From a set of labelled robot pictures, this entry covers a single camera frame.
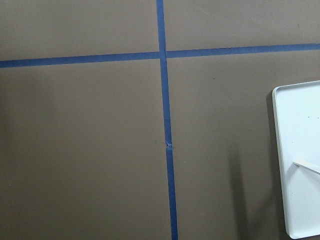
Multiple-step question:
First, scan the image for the white rectangular tray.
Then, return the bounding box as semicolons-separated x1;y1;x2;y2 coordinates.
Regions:
272;81;320;240

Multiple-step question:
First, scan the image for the wooden rack with two rods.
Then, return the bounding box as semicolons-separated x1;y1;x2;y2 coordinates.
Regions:
293;160;320;175

